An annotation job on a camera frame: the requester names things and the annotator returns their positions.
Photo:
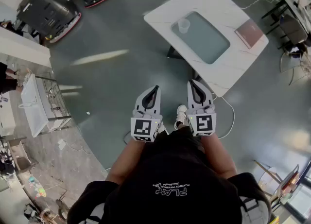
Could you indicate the clear plastic cup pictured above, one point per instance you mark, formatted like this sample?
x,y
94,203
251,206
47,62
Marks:
x,y
184,26

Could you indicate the brown hardcover book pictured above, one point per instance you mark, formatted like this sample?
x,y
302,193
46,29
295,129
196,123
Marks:
x,y
250,33

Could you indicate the person's left white shoe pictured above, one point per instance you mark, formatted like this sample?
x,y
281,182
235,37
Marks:
x,y
163,128

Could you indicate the white marble table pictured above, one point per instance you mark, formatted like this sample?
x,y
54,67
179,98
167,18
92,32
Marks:
x,y
218,6

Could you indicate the dark office chair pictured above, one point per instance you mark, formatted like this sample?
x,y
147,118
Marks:
x,y
292,31

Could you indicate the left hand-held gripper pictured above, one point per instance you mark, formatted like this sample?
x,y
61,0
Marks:
x,y
143,128

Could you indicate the grey-green table mat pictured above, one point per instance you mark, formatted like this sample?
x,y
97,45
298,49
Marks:
x,y
206,42

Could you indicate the person's right forearm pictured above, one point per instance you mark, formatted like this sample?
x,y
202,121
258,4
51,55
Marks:
x,y
219,157

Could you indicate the person's right white shoe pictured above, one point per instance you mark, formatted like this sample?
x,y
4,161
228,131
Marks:
x,y
181,113

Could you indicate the person's left forearm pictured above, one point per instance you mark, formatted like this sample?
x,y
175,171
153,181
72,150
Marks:
x,y
124,162

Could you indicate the person's black printed shirt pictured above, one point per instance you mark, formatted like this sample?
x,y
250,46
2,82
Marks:
x,y
170,169

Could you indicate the white counter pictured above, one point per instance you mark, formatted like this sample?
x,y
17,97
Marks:
x,y
22,45

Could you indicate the white power adapter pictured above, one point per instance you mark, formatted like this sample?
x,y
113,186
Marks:
x,y
62,144

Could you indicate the person's white shoe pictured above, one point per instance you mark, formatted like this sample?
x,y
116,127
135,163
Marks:
x,y
163,128
181,113

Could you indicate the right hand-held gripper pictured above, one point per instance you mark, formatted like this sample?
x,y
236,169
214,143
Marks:
x,y
202,123

